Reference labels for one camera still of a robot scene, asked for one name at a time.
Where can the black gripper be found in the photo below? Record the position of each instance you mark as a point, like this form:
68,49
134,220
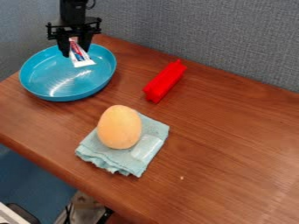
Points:
62,30

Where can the white toothpaste tube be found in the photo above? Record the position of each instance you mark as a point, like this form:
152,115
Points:
80,59

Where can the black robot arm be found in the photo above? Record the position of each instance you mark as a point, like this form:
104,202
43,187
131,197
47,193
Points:
74,11

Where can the blue plastic plate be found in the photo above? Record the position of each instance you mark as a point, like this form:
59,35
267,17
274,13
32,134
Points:
50,77

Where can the red plastic block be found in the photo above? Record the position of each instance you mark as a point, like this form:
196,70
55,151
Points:
163,81

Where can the orange egg-shaped sponge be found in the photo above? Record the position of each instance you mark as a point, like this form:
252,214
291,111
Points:
119,127

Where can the clear small plastic bottle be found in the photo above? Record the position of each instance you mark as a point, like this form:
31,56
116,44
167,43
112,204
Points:
146,147

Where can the light blue folded cloth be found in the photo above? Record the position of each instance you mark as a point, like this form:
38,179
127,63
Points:
118,160

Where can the grey stand under table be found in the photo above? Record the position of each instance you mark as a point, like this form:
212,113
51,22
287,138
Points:
83,211

